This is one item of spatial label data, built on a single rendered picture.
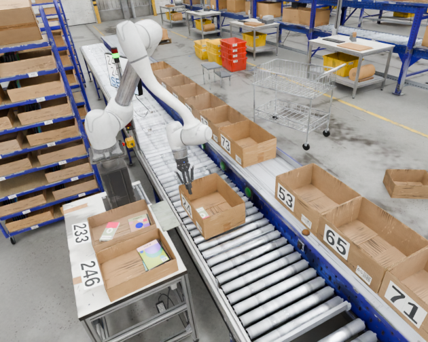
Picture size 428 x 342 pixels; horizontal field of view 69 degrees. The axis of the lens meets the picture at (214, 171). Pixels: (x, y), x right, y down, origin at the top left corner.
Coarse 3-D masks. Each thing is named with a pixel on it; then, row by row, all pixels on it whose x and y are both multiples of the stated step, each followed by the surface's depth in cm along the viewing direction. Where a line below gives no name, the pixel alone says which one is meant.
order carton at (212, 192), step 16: (208, 176) 217; (192, 192) 218; (208, 192) 224; (224, 192) 215; (192, 208) 192; (208, 208) 212; (224, 208) 211; (240, 208) 190; (208, 224) 183; (224, 224) 190; (240, 224) 198
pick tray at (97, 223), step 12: (132, 204) 209; (144, 204) 213; (96, 216) 202; (108, 216) 205; (120, 216) 210; (132, 216) 210; (96, 228) 203; (120, 228) 202; (144, 228) 187; (96, 240) 194; (120, 240) 184
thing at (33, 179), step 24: (48, 24) 267; (0, 48) 225; (24, 48) 231; (48, 72) 245; (48, 96) 253; (72, 96) 302; (48, 120) 262; (24, 144) 274; (96, 168) 349; (0, 192) 285; (24, 192) 283; (48, 192) 314; (0, 216) 287
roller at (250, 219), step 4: (260, 212) 206; (248, 216) 204; (252, 216) 203; (256, 216) 204; (260, 216) 204; (248, 220) 202; (252, 220) 202; (256, 220) 204; (244, 224) 200; (248, 224) 202; (232, 228) 198; (236, 228) 199; (224, 232) 196; (200, 236) 192; (216, 236) 194; (196, 240) 190; (200, 240) 191; (204, 240) 192; (196, 244) 190
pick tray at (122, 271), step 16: (128, 240) 181; (144, 240) 186; (160, 240) 190; (96, 256) 173; (112, 256) 180; (128, 256) 181; (112, 272) 172; (128, 272) 172; (144, 272) 171; (160, 272) 165; (112, 288) 154; (128, 288) 159
